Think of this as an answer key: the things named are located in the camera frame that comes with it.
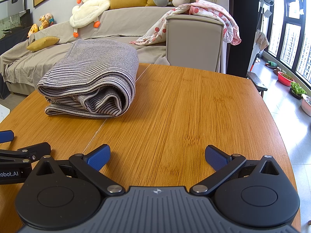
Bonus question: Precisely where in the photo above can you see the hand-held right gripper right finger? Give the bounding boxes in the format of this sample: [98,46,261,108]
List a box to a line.
[190,145,281,196]

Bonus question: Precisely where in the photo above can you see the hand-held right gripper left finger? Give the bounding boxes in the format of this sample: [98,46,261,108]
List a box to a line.
[34,144,124,196]

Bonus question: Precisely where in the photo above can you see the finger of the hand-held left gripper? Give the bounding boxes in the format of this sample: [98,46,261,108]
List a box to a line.
[0,142,52,168]
[0,130,15,143]

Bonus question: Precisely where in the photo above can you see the striped knit garment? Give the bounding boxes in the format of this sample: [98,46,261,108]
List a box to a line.
[36,38,140,119]

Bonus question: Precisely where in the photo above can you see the dark wooden bench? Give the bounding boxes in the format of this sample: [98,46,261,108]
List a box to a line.
[246,71,268,98]

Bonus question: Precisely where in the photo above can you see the small yellow pillow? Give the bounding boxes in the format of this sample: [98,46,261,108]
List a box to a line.
[26,36,61,52]

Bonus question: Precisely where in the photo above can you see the pink basin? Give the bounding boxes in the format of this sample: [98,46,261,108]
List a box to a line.
[301,94,311,117]

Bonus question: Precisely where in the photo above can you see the red basin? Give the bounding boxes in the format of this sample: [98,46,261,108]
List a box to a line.
[277,70,295,87]

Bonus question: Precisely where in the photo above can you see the green seedling tray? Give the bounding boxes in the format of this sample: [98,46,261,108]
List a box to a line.
[289,82,308,100]

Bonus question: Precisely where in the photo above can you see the yellow plush toy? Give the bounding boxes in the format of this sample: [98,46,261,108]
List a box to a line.
[27,23,39,38]

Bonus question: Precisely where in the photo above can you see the glass cabinet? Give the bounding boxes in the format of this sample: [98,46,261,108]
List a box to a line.
[0,0,32,40]

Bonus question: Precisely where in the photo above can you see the small plush toys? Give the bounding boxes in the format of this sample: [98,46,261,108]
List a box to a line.
[38,13,55,31]

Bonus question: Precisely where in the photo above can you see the pink floral blanket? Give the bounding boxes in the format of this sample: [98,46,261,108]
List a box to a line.
[128,0,242,46]

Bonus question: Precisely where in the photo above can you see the grey covered sofa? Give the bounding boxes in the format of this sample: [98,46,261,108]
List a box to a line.
[0,0,231,100]

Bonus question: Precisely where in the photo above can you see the white goose plush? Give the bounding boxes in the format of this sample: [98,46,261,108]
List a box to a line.
[69,0,111,38]

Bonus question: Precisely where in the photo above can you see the mop with red handle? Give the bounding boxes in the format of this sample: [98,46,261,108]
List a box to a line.
[248,29,270,73]

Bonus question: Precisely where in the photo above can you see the black window frame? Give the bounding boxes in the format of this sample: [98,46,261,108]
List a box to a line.
[267,0,311,88]

